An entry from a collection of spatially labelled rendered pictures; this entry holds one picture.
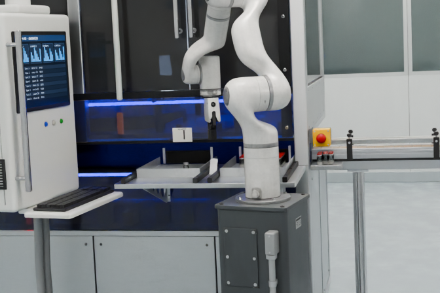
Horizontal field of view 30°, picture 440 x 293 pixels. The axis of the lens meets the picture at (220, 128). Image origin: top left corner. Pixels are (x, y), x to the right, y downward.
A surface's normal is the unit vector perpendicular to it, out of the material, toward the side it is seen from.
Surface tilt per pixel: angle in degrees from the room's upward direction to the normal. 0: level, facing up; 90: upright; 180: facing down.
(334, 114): 90
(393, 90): 90
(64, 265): 90
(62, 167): 90
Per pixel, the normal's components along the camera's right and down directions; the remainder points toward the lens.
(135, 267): -0.20, 0.11
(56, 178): 0.94, 0.00
